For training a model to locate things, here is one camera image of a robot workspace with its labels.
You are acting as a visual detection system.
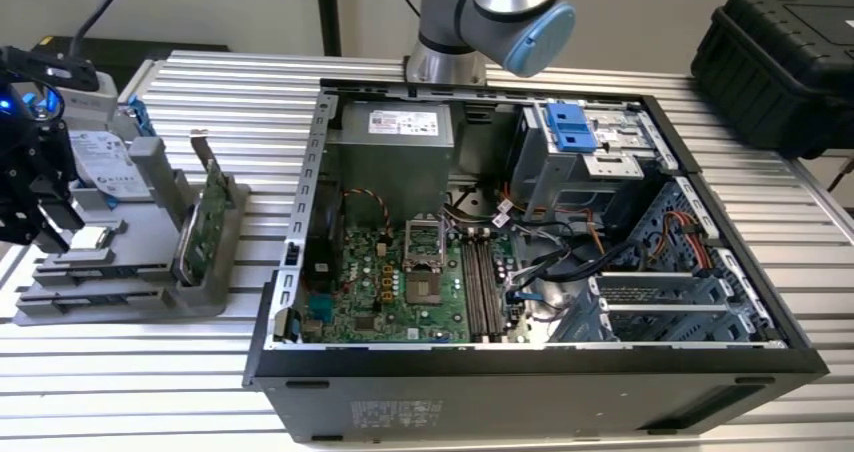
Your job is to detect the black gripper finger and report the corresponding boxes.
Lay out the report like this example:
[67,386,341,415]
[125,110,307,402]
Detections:
[0,199,39,246]
[33,191,86,253]

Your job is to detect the silver CPU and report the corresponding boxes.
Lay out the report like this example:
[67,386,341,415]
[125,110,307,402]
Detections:
[71,225,113,251]

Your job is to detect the hard disk in blue carrier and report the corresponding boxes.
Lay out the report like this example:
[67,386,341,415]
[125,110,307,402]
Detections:
[66,96,159,208]

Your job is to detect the grey parts rack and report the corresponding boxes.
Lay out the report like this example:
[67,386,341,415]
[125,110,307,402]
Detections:
[11,136,253,327]

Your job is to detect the green graphics card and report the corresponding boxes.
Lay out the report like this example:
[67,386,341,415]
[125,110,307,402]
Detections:
[171,129,234,287]

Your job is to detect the black cabinet yellow label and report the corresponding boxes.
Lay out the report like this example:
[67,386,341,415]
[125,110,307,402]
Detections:
[30,35,230,73]

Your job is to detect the black case fan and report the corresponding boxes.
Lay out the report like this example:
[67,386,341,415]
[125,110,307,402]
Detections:
[303,169,346,296]

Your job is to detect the green motherboard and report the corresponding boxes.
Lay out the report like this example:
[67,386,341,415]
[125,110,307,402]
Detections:
[297,221,536,346]

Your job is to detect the grey power supply unit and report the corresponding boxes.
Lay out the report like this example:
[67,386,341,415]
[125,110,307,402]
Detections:
[330,99,457,223]

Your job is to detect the CPU socket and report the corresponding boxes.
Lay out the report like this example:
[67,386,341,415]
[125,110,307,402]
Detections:
[404,266,446,308]

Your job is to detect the black open PC case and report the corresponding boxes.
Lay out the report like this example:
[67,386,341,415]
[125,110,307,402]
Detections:
[241,77,833,446]

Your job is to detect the blue plastic drive latch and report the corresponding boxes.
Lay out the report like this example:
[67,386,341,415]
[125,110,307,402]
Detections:
[544,102,598,153]

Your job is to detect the grey metal slot cover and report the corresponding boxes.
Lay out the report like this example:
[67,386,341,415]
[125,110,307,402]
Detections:
[590,271,730,307]
[600,301,750,343]

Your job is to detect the black hard equipment case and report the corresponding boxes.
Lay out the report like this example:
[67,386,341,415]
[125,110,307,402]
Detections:
[689,0,854,161]

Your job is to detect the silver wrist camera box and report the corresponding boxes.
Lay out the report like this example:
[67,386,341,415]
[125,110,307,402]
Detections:
[50,69,121,123]

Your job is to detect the black camera cable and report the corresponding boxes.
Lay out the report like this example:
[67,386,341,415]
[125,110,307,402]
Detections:
[69,0,143,59]

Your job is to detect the red yellow fan wire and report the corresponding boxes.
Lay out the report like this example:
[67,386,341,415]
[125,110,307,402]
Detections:
[341,188,397,238]

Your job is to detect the metal socket cover frame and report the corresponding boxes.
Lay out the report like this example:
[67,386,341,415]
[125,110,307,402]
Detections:
[404,211,448,268]

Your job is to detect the grey wires white plugs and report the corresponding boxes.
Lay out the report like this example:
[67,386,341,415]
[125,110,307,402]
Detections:
[444,191,536,236]

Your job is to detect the black cable bundle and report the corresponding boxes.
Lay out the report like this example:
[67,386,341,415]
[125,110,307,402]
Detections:
[526,221,642,283]

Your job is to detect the thin orange cable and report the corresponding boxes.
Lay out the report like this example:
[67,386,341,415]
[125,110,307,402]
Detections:
[585,210,608,254]

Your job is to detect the orange red wire bundle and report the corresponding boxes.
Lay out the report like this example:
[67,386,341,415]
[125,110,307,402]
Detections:
[650,210,720,278]

